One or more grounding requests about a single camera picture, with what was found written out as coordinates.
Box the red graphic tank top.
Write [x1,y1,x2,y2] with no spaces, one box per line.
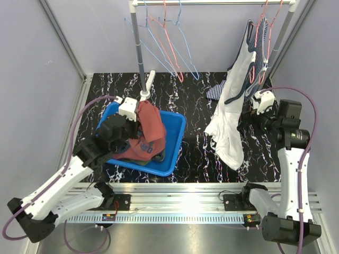
[113,101,166,161]

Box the pink wire hanger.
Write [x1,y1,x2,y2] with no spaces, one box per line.
[147,1,184,83]

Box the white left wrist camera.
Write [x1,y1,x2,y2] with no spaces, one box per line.
[114,96,139,122]

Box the grey clothes rack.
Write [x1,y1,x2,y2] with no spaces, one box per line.
[128,0,302,112]

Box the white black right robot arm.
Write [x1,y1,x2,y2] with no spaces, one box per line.
[238,99,322,247]

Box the blue plastic bin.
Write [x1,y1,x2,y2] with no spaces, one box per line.
[107,110,186,177]

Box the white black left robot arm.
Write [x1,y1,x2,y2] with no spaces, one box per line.
[7,114,140,243]

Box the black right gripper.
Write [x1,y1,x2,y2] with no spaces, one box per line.
[237,102,282,139]

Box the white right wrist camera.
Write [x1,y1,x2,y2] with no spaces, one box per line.
[250,90,275,115]

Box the green graphic tank top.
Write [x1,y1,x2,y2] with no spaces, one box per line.
[125,150,165,166]

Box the white navy trimmed tank top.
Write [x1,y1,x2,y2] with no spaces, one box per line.
[204,20,257,170]

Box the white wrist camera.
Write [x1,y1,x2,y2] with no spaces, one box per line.
[250,90,275,115]
[114,96,139,122]

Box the pink hanger at right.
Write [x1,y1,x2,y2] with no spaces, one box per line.
[249,1,283,85]

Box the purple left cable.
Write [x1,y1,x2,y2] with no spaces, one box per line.
[1,95,120,252]

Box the navy striped tank top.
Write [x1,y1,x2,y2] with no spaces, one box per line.
[206,17,271,104]

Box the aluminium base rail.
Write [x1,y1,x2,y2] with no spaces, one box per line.
[54,183,322,224]

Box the light blue wire hanger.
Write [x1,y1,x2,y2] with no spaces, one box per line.
[124,1,177,77]

